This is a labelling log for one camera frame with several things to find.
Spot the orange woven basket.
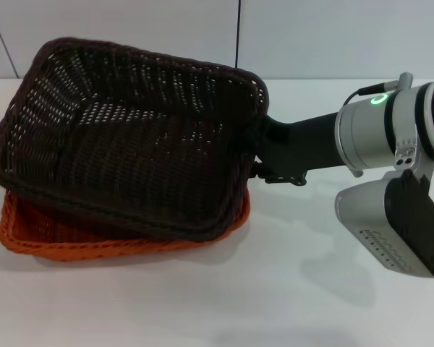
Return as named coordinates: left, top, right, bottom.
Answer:
left=0, top=187, right=252, bottom=263

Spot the dark brown woven basket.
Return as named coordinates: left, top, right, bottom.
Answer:
left=0, top=35, right=271, bottom=244

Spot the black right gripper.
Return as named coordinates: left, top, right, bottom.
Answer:
left=248, top=111, right=344, bottom=187

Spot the grey cable with metal plug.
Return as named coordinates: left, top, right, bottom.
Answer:
left=341, top=72, right=414, bottom=108

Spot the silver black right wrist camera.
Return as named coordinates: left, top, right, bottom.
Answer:
left=334, top=142, right=434, bottom=280

